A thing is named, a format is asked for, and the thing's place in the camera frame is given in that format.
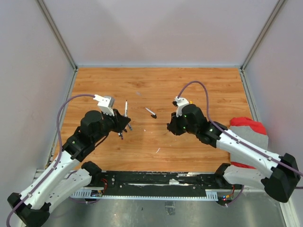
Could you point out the white pen black end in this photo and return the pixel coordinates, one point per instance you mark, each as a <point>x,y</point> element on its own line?
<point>150,111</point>

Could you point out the red and grey cloth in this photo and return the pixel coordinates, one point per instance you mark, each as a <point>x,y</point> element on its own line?
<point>250,130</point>

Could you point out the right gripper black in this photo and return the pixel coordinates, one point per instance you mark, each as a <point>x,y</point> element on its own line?
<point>173,126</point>

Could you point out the aluminium frame rail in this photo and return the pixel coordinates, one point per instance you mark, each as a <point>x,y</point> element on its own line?
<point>90,183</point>

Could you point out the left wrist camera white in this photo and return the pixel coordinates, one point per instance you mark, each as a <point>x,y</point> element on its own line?
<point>105,104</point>

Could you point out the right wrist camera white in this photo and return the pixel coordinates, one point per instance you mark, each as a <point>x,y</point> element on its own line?
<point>180,103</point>

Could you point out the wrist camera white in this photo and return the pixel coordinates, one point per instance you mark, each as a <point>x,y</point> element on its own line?
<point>180,103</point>
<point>105,104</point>

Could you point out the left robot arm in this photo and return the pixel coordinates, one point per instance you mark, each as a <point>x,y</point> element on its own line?
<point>35,204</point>

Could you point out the white pen with lettering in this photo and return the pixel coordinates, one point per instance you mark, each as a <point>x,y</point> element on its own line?
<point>126,108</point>

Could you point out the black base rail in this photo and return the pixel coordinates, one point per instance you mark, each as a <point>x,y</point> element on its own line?
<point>159,184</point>

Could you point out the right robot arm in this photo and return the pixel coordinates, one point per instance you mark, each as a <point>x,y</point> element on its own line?
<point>248,153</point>

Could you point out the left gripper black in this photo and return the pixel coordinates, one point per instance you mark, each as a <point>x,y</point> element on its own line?
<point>121,118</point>

